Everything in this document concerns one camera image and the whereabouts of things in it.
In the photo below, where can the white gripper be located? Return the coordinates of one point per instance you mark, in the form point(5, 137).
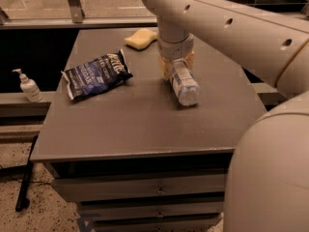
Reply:
point(175, 49)

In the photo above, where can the clear plastic water bottle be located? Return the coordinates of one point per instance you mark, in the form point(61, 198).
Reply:
point(186, 88)

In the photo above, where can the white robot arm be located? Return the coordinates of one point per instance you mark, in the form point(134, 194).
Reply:
point(267, 187)

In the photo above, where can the white pump dispenser bottle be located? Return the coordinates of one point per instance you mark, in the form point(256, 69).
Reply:
point(29, 87)

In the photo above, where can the yellow sponge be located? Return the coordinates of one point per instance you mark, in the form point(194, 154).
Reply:
point(141, 39)

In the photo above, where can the blue chip bag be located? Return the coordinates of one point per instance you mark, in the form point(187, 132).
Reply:
point(97, 76)

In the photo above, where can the grey drawer cabinet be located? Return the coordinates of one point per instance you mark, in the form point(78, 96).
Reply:
point(139, 130)

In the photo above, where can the middle grey drawer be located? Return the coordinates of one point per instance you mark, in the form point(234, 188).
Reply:
point(151, 210)

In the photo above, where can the grey drawer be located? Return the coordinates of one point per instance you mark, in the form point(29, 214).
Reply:
point(96, 189)
point(151, 210)
point(155, 224)

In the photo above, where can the bottom grey drawer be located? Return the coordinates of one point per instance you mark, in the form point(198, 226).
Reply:
point(155, 224)

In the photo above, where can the top grey drawer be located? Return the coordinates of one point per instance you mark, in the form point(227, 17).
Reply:
point(96, 189)

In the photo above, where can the black bar on floor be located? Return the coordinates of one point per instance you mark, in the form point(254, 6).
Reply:
point(22, 200)

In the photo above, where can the metal window rail frame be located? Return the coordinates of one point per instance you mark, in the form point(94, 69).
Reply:
point(50, 14)

